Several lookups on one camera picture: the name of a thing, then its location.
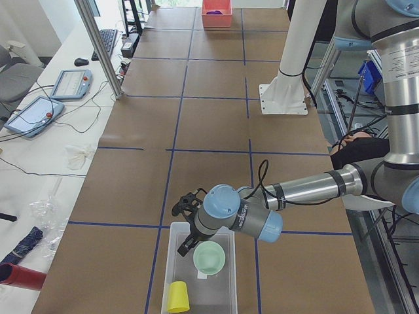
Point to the grey office chair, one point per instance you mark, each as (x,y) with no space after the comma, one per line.
(16,81)

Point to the black keyboard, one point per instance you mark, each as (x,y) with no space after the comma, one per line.
(109,37)

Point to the teach pendant near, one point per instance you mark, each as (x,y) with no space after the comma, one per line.
(35,117)

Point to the yellow plastic cup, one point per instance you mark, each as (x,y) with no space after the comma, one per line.
(178,297)

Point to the pink plastic bin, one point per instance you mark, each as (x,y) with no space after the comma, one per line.
(224,20)

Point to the teach pendant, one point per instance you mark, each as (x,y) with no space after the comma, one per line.
(35,117)
(71,85)

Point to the clear plastic wrap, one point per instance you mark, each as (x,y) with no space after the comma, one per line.
(51,218)

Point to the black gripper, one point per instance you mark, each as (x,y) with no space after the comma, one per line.
(192,235)

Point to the aluminium frame post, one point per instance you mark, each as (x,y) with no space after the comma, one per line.
(90,24)

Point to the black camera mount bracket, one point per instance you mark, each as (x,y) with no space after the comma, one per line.
(188,205)

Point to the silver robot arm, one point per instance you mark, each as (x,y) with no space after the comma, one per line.
(391,28)

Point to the red cylindrical tube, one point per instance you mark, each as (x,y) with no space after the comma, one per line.
(18,276)

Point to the blue plastic parts bin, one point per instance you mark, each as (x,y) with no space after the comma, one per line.
(371,76)

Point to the teach pendant far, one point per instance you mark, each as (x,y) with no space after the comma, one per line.
(71,85)

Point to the mint green bowl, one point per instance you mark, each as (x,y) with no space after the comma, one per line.
(209,258)

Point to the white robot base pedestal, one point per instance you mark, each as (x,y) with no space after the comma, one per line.
(285,94)

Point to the black computer mouse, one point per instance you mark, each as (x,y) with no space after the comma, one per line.
(81,62)

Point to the purple cloth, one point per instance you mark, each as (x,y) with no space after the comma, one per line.
(214,12)

